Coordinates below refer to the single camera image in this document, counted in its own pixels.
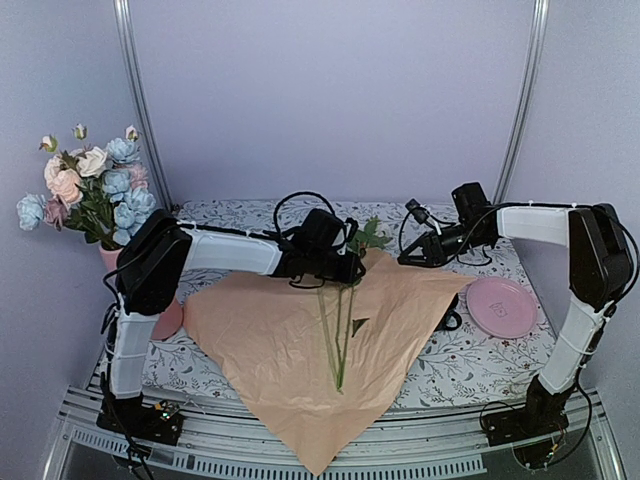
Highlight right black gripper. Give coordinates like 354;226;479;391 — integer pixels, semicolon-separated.
398;222;492;268

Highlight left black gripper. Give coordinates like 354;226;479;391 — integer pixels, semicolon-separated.
309;248;368;285

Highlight green paper bouquet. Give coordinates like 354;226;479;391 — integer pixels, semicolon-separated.
184;249;468;475

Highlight blue hydrangea flower bunch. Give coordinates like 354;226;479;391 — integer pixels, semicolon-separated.
16;134;156;250

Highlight mauve and cream rose stem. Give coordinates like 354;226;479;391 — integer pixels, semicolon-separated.
44;151;115;244

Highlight pale pink rose stem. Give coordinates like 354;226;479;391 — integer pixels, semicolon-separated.
39;135;83;206

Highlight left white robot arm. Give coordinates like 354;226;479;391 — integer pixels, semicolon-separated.
101;208;366;434

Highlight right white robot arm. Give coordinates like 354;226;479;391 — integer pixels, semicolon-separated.
398;182;639;436

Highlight pink cylindrical vase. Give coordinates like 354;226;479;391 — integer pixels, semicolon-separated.
99;246;183;341

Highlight white flower leafy stems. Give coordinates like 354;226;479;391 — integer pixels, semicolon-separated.
317;216;392;394

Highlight dark blue mug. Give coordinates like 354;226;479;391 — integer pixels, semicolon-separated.
436;295;462;331

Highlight loose dark green leaf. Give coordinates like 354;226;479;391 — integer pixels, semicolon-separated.
351;318;369;337

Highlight pink plate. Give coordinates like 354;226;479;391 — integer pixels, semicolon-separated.
466;277;537;339

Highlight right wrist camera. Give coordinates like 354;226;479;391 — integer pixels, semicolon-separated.
405;199;442;236

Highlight aluminium front rail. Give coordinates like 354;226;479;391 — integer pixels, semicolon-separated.
42;385;631;479

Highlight right aluminium frame post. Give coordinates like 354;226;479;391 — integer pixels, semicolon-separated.
493;0;550;203

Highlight aluminium frame post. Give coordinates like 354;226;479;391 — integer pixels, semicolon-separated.
493;0;550;203
113;0;174;210

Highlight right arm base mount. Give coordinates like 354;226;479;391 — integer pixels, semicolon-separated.
479;401;569;470

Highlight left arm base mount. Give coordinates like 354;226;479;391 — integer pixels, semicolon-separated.
96;392;184;446

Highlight left aluminium frame post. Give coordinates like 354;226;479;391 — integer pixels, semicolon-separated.
113;0;174;210

